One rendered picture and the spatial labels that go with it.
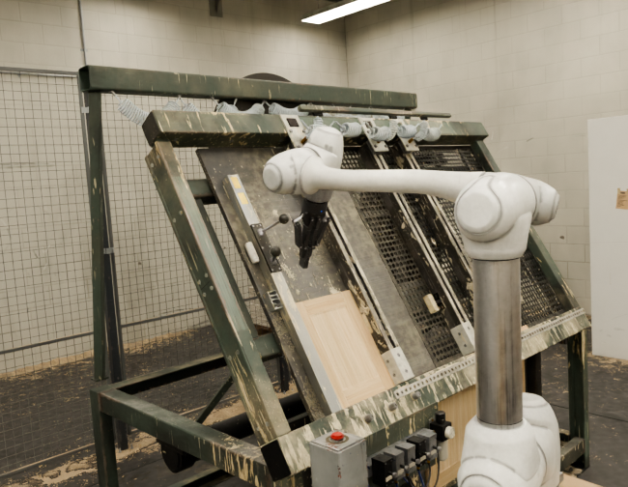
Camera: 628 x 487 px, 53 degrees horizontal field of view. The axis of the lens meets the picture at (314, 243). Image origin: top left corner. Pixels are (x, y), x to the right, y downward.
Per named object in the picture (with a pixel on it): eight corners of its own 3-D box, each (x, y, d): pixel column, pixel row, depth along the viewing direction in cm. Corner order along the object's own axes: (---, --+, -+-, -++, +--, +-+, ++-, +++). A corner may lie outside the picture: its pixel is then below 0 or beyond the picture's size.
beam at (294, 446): (272, 484, 195) (292, 475, 188) (258, 446, 198) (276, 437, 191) (575, 333, 347) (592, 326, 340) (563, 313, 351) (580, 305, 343)
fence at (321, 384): (325, 416, 212) (332, 414, 209) (222, 181, 238) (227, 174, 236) (335, 413, 215) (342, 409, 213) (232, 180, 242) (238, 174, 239)
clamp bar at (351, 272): (388, 387, 235) (433, 365, 219) (267, 129, 268) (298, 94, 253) (405, 381, 242) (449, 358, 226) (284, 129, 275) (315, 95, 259)
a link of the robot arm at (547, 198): (496, 164, 156) (476, 166, 145) (571, 178, 146) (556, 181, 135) (486, 215, 159) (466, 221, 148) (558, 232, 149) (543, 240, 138)
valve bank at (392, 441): (385, 529, 197) (382, 456, 195) (353, 514, 208) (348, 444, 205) (471, 472, 232) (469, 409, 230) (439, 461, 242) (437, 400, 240)
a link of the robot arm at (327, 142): (315, 168, 187) (288, 179, 177) (324, 119, 180) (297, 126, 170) (344, 182, 182) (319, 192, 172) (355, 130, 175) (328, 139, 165)
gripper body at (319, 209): (321, 190, 189) (316, 217, 193) (297, 192, 184) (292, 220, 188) (334, 201, 183) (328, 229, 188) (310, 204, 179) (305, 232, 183)
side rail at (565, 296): (556, 316, 345) (574, 308, 338) (462, 151, 376) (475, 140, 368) (563, 313, 350) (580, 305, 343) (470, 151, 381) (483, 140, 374)
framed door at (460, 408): (425, 494, 281) (430, 495, 280) (419, 374, 276) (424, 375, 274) (523, 429, 343) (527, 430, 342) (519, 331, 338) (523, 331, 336)
